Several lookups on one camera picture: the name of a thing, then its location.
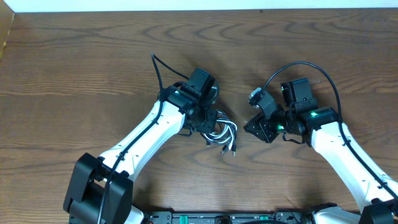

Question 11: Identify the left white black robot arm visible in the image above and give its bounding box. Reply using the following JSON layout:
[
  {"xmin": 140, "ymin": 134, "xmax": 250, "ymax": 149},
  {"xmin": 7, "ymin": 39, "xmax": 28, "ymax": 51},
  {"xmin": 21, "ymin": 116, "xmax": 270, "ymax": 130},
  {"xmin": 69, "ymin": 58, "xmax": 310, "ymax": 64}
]
[{"xmin": 63, "ymin": 82, "xmax": 219, "ymax": 223}]

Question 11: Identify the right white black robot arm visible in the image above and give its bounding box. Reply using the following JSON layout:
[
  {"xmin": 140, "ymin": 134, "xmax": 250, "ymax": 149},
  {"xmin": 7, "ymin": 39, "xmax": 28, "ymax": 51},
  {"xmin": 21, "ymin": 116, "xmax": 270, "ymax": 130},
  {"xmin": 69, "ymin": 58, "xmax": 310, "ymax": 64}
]
[{"xmin": 244, "ymin": 107, "xmax": 397, "ymax": 223}]

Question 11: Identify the black usb cable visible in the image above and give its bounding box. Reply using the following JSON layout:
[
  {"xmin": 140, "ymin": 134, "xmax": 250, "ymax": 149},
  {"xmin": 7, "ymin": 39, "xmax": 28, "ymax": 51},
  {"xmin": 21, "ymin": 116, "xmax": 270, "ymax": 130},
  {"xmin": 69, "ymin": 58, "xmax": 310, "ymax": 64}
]
[{"xmin": 201, "ymin": 110, "xmax": 238, "ymax": 156}]

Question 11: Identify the white usb cable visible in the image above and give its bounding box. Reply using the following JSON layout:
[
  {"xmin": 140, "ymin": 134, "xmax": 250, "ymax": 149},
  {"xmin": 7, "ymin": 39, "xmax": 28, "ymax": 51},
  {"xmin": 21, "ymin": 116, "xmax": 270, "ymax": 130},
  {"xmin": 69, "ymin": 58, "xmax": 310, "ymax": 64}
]
[{"xmin": 201, "ymin": 116, "xmax": 239, "ymax": 152}]

